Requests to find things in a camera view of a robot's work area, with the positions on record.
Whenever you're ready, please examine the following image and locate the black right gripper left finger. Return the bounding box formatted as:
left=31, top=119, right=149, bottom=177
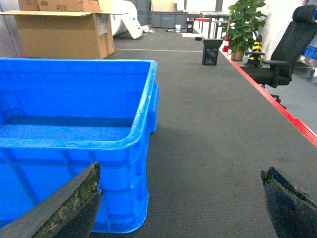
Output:
left=0, top=162, right=103, bottom=238

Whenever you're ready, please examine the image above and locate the white foam roll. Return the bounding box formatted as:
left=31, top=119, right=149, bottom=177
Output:
left=110, top=0, right=150, bottom=39

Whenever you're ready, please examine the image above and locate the large open cardboard box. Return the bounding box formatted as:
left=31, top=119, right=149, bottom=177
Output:
left=1, top=10, right=127, bottom=59

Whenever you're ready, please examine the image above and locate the large blue plastic crate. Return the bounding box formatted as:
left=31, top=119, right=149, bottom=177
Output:
left=0, top=58, right=159, bottom=234

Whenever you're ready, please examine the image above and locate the green potted plant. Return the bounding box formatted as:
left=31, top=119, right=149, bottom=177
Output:
left=222, top=0, right=267, bottom=61

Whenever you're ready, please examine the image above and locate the white paper cup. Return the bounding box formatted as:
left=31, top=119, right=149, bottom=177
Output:
left=175, top=24, right=181, bottom=33

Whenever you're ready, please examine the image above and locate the small black box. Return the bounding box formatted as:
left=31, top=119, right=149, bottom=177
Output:
left=202, top=39, right=222, bottom=66

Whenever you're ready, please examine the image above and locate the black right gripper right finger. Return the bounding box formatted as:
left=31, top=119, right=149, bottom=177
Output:
left=260, top=166, right=317, bottom=238

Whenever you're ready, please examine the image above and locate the yellow black traffic cone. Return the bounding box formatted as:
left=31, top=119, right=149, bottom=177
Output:
left=244, top=34, right=262, bottom=67

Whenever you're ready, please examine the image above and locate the black office chair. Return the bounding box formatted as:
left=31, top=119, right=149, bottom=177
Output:
left=239, top=4, right=317, bottom=104

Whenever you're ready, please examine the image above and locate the grey storage crate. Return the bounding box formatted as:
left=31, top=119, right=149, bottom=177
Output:
left=137, top=11, right=188, bottom=28

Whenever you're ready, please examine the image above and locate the cardboard box with lettering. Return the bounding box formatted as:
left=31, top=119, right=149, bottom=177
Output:
left=18, top=0, right=100, bottom=12

